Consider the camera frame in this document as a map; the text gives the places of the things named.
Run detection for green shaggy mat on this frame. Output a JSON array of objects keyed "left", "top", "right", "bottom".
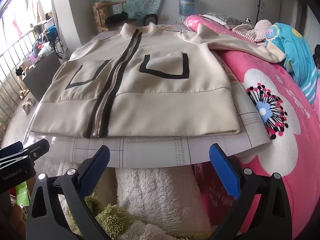
[{"left": 65, "top": 192, "right": 140, "bottom": 240}]

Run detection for turquoise cartoon print blanket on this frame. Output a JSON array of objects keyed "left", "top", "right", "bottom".
[{"left": 265, "top": 22, "right": 320, "bottom": 105}]

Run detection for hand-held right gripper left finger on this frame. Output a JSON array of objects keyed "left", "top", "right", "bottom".
[{"left": 26, "top": 145, "right": 112, "bottom": 240}]

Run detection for grey lace-edged pillow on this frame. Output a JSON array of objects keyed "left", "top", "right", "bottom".
[{"left": 201, "top": 12, "right": 247, "bottom": 29}]

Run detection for hanging beige garment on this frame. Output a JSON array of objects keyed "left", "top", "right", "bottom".
[{"left": 25, "top": 0, "right": 50, "bottom": 23}]

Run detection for pile of household clutter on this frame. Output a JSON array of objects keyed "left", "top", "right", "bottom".
[{"left": 30, "top": 37, "right": 54, "bottom": 63}]

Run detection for floral plastic table cover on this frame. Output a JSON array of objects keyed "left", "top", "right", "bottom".
[{"left": 25, "top": 22, "right": 274, "bottom": 168}]

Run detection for wooden chair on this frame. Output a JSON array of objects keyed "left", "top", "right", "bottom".
[{"left": 92, "top": 1, "right": 137, "bottom": 33}]

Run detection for pink checked cloth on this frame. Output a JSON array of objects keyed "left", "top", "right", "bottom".
[{"left": 232, "top": 19, "right": 273, "bottom": 47}]

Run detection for dark cluttered side table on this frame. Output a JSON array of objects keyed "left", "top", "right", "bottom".
[{"left": 22, "top": 50, "right": 63, "bottom": 103}]

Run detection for white fluffy blanket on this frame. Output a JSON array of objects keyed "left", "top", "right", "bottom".
[{"left": 57, "top": 161, "right": 213, "bottom": 240}]

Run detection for metal window railing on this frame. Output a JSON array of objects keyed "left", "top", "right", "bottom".
[{"left": 0, "top": 27, "right": 38, "bottom": 135}]

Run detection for hanging red garment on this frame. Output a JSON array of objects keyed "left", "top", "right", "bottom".
[{"left": 12, "top": 12, "right": 25, "bottom": 35}]

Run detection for dark cloth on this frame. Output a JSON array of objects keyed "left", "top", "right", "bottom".
[{"left": 313, "top": 44, "right": 320, "bottom": 70}]

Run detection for bicycle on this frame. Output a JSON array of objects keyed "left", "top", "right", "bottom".
[{"left": 49, "top": 25, "right": 64, "bottom": 60}]

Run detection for round black fan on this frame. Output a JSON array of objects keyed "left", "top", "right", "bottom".
[{"left": 144, "top": 14, "right": 158, "bottom": 27}]

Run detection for beige zip jacket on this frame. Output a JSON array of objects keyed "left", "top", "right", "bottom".
[{"left": 30, "top": 22, "right": 287, "bottom": 139}]

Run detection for pink floral fleece blanket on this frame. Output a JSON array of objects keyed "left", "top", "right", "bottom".
[{"left": 184, "top": 15, "right": 320, "bottom": 240}]

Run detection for blue water jug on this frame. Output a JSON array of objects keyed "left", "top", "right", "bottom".
[{"left": 178, "top": 0, "right": 196, "bottom": 17}]

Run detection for green bag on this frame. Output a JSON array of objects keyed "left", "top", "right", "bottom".
[{"left": 15, "top": 181, "right": 30, "bottom": 208}]

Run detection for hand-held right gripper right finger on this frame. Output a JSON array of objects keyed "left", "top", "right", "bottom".
[{"left": 209, "top": 143, "right": 293, "bottom": 240}]

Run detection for black bag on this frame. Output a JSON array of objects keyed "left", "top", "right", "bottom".
[{"left": 106, "top": 11, "right": 137, "bottom": 27}]

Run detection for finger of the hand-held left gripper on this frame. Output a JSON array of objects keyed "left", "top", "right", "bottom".
[
  {"left": 0, "top": 141, "right": 29, "bottom": 159},
  {"left": 21, "top": 139, "right": 50, "bottom": 167}
]

